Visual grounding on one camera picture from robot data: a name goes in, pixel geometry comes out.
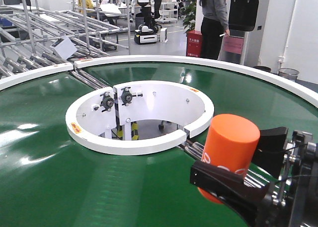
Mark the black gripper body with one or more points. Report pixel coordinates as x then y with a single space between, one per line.
292 200

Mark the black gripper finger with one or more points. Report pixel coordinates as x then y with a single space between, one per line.
269 153
229 188

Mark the orange cylindrical capacitor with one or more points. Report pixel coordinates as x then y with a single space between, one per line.
231 143

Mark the green conveyor belt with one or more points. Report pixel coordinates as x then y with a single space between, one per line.
49 180

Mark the red fire equipment box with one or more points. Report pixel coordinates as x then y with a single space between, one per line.
194 43

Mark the black backpack on stand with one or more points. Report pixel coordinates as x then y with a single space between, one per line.
243 14

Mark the person in grey shirt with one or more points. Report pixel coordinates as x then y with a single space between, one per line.
214 27

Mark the white humanoid robot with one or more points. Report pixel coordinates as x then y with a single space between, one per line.
148 10

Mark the steel roller rack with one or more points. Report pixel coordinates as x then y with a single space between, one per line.
98 28

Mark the white box on rollers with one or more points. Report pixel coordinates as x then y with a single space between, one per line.
64 47

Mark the grey wire waste bin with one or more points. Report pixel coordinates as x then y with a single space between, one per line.
288 73

